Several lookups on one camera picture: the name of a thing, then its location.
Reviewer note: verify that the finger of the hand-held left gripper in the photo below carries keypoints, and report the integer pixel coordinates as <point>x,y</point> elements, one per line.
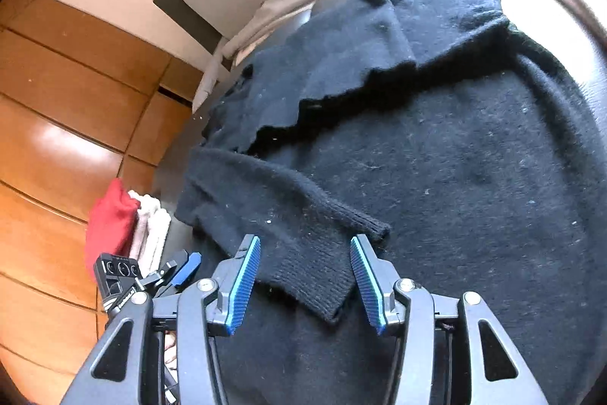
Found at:
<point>171,265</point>
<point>189,267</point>

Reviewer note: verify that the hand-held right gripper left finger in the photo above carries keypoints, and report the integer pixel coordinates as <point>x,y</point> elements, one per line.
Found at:
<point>244,286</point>

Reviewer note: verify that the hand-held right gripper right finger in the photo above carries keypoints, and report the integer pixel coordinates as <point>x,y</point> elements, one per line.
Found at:
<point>367,286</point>

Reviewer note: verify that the black knit sweater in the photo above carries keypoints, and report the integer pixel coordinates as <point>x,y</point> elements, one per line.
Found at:
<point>450,158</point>

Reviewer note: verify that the white folded clothes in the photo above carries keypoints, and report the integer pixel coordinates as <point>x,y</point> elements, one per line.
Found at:
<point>151,229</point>

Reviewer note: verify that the person's left hand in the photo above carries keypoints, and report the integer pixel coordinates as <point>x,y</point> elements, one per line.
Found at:
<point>169,348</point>

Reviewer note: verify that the red folded cloth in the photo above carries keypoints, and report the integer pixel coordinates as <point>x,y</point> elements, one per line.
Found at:
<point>111,220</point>

